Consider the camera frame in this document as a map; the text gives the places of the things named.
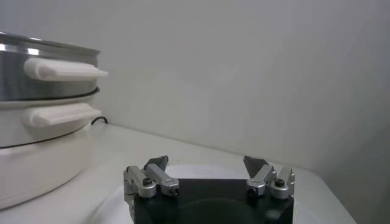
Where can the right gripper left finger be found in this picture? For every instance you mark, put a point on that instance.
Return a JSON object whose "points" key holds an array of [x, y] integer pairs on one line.
{"points": [[161, 178]]}

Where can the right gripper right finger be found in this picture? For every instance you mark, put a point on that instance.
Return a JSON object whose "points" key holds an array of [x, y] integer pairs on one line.
{"points": [[263, 175]]}

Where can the stainless steel steamer basket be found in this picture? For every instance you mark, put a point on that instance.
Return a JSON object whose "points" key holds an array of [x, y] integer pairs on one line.
{"points": [[18, 79]]}

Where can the white round plate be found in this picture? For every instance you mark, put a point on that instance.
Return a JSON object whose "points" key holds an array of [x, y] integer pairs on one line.
{"points": [[210, 172]]}

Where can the white electric cooking pot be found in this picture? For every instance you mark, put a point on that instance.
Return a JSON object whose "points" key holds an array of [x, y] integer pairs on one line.
{"points": [[36, 170]]}

